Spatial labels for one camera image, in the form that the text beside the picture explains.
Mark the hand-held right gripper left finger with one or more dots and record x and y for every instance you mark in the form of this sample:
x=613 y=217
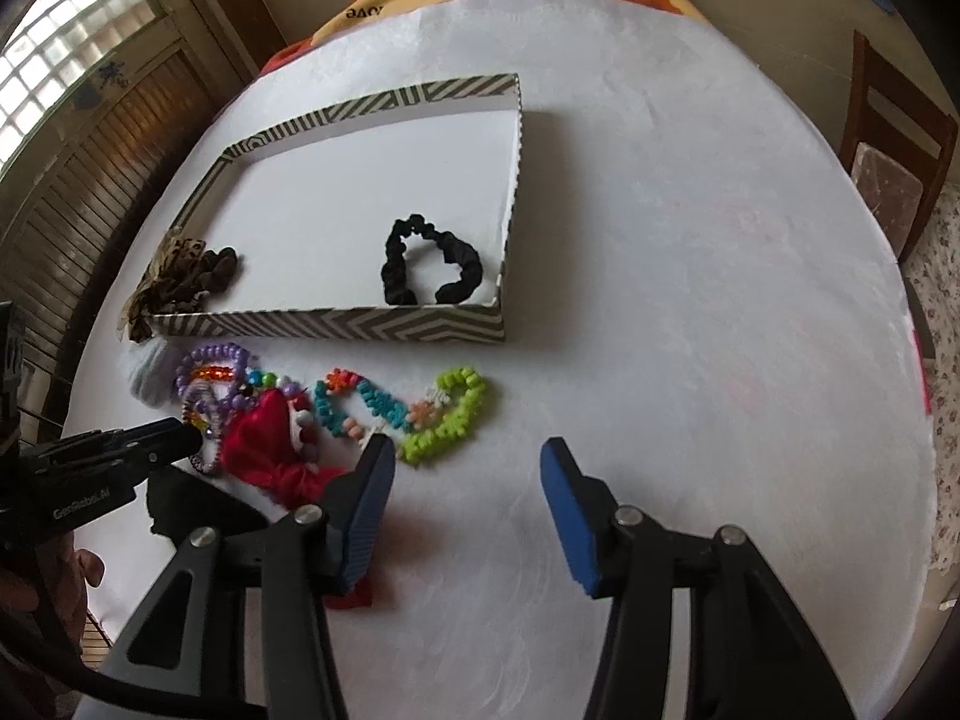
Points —
x=367 y=510

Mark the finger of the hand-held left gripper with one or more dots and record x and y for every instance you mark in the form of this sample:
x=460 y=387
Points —
x=165 y=444

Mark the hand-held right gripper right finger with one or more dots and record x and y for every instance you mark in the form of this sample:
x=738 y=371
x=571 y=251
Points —
x=570 y=517

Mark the black knit headband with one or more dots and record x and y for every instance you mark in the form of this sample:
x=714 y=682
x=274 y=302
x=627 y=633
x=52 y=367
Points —
x=195 y=502

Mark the red fabric bow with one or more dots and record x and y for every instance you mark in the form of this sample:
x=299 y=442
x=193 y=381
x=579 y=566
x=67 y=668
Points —
x=255 y=442

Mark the black scrunchie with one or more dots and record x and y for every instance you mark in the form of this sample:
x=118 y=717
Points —
x=465 y=270

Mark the striped cardboard box tray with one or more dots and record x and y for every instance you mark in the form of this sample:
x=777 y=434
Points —
x=337 y=202

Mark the person's left hand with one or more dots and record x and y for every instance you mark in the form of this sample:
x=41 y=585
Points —
x=81 y=568

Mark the leopard print hair bow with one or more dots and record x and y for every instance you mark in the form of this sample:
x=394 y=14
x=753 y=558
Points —
x=142 y=311

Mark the brown scrunchie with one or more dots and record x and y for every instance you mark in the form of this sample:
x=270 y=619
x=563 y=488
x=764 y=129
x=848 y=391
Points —
x=217 y=266

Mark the wooden louvred door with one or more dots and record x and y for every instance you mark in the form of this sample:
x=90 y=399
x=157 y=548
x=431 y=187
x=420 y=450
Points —
x=112 y=187

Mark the white table cover sheet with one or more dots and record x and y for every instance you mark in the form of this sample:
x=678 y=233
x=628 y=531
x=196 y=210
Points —
x=675 y=240

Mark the glass block window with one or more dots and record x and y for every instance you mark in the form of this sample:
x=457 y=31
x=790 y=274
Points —
x=67 y=52

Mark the wooden chair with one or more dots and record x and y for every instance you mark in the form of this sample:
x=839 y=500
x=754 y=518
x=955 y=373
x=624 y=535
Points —
x=889 y=187

